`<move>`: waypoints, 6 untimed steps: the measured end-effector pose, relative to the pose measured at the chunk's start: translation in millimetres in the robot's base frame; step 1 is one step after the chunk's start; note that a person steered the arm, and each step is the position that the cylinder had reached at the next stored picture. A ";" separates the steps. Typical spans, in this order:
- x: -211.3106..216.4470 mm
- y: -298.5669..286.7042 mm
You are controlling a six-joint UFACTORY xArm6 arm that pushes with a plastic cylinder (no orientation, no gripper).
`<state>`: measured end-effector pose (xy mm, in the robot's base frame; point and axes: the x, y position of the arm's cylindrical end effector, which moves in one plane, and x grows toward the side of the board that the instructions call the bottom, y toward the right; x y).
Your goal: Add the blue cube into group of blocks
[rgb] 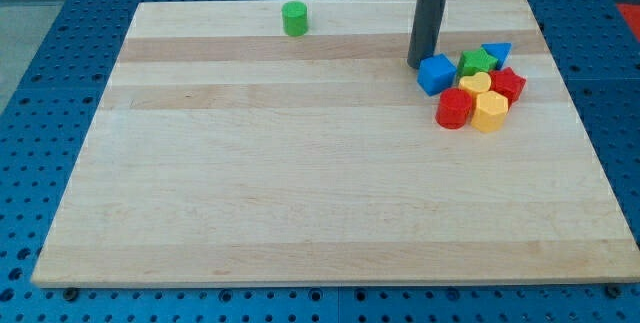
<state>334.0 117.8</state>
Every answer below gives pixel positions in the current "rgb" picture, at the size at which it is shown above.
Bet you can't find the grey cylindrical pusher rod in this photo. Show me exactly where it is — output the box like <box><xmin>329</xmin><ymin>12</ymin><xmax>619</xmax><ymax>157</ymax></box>
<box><xmin>407</xmin><ymin>0</ymin><xmax>446</xmax><ymax>69</ymax></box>

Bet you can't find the blue cube block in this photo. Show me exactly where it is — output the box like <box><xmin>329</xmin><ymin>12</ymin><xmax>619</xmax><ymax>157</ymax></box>
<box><xmin>417</xmin><ymin>54</ymin><xmax>457</xmax><ymax>96</ymax></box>

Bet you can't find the blue triangle block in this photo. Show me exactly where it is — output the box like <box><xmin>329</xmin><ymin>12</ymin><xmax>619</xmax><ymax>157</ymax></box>
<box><xmin>481</xmin><ymin>42</ymin><xmax>513</xmax><ymax>70</ymax></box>

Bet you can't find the red cylinder block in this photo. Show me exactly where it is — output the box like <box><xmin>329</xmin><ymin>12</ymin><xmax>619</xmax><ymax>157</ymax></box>
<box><xmin>435</xmin><ymin>88</ymin><xmax>473</xmax><ymax>129</ymax></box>

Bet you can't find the red star block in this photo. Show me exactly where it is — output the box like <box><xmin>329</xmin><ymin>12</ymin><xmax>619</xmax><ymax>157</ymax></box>
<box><xmin>489</xmin><ymin>67</ymin><xmax>526</xmax><ymax>106</ymax></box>

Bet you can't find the green cylinder block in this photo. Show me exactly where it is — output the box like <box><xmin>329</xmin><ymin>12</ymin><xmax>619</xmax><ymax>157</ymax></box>
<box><xmin>281</xmin><ymin>1</ymin><xmax>308</xmax><ymax>37</ymax></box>

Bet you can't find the yellow heart block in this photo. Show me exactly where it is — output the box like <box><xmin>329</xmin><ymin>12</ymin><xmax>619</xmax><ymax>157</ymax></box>
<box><xmin>458</xmin><ymin>72</ymin><xmax>492</xmax><ymax>98</ymax></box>

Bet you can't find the green star block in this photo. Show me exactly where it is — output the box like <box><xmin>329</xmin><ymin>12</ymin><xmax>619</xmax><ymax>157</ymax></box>
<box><xmin>457</xmin><ymin>48</ymin><xmax>498</xmax><ymax>77</ymax></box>

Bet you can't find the wooden board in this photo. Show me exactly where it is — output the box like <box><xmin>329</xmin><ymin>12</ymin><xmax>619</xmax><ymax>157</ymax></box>
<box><xmin>31</xmin><ymin>0</ymin><xmax>639</xmax><ymax>288</ymax></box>

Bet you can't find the yellow hexagon block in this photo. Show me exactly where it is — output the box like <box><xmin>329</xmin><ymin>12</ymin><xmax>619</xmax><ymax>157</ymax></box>
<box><xmin>470</xmin><ymin>91</ymin><xmax>509</xmax><ymax>133</ymax></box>

